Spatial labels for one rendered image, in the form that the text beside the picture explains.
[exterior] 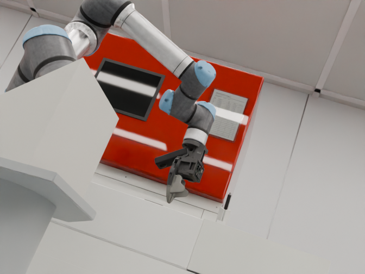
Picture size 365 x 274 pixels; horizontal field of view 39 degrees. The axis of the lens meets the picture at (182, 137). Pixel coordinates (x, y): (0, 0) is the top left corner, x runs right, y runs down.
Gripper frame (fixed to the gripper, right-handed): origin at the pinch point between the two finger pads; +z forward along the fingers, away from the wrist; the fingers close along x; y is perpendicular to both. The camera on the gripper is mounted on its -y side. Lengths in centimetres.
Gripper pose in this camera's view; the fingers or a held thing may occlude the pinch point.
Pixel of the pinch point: (167, 198)
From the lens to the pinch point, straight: 163.1
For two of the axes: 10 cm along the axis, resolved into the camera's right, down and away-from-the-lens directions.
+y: 8.9, 1.3, -4.3
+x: 3.2, 4.9, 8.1
